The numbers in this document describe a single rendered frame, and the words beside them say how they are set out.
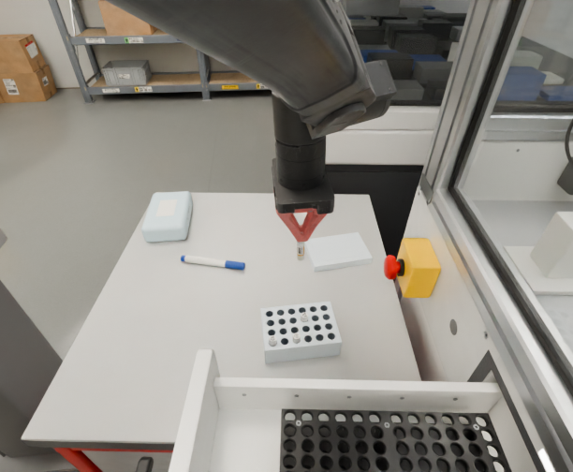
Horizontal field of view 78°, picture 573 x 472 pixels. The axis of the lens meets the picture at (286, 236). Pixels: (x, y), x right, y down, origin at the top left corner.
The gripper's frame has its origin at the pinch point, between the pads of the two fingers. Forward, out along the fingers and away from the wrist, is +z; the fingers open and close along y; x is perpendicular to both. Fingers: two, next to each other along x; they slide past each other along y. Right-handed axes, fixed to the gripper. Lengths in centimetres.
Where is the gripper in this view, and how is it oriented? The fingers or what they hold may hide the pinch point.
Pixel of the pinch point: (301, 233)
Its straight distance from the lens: 48.5
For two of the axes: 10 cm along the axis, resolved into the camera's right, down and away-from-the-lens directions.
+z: 0.4, 7.4, 6.7
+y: -0.9, -6.7, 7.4
